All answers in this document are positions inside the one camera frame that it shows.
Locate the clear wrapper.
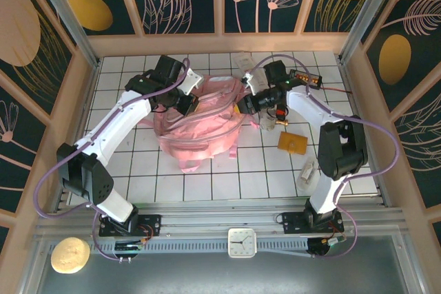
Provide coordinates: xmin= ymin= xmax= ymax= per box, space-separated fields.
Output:
xmin=258 ymin=106 xmax=278 ymax=132

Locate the pink backpack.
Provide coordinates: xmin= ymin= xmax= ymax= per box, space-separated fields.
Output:
xmin=139 ymin=74 xmax=260 ymax=174

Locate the clear plastic stationery package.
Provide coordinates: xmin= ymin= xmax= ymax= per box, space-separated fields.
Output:
xmin=233 ymin=53 xmax=256 ymax=72

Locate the yellow-brown wallet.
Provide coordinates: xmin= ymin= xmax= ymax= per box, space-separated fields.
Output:
xmin=278 ymin=131 xmax=308 ymax=154

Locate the black charger board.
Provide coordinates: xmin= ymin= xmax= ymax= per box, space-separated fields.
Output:
xmin=289 ymin=69 xmax=323 ymax=89

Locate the white square clock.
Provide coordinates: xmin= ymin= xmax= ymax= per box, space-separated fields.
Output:
xmin=227 ymin=227 xmax=258 ymax=258

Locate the black controller module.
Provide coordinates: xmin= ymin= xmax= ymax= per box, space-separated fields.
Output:
xmin=114 ymin=238 xmax=148 ymax=263
xmin=307 ymin=237 xmax=347 ymax=260

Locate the grey metal plate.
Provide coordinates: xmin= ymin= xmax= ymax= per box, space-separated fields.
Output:
xmin=19 ymin=233 xmax=427 ymax=294

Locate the round yellow sponge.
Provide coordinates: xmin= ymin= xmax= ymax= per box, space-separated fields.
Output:
xmin=50 ymin=237 xmax=91 ymax=275

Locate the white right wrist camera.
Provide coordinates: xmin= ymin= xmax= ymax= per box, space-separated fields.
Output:
xmin=242 ymin=69 xmax=267 ymax=97

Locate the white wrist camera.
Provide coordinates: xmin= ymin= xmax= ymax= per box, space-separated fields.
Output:
xmin=242 ymin=69 xmax=267 ymax=97
xmin=178 ymin=67 xmax=203 ymax=96

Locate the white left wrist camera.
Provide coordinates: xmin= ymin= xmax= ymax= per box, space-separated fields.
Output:
xmin=178 ymin=67 xmax=203 ymax=96

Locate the thin red cable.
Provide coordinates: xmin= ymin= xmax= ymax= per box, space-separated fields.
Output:
xmin=321 ymin=83 xmax=353 ymax=94

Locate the aluminium mounting rail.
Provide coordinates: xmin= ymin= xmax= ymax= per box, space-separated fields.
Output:
xmin=34 ymin=200 xmax=406 ymax=238

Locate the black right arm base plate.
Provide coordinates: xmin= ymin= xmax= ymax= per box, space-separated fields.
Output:
xmin=282 ymin=211 xmax=345 ymax=235

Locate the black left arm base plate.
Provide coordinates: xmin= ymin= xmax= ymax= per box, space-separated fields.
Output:
xmin=99 ymin=214 xmax=162 ymax=238

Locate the aluminium frame post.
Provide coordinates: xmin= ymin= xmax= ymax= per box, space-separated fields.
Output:
xmin=29 ymin=0 xmax=101 ymax=67
xmin=338 ymin=0 xmax=404 ymax=65

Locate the grey slotted cable duct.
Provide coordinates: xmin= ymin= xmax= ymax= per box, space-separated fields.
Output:
xmin=91 ymin=238 xmax=311 ymax=258

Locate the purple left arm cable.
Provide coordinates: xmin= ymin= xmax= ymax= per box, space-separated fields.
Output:
xmin=34 ymin=58 xmax=192 ymax=262

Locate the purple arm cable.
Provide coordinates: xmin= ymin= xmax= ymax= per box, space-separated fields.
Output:
xmin=34 ymin=58 xmax=192 ymax=262
xmin=249 ymin=53 xmax=400 ymax=260

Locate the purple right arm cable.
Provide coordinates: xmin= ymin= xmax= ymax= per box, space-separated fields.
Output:
xmin=249 ymin=53 xmax=400 ymax=260

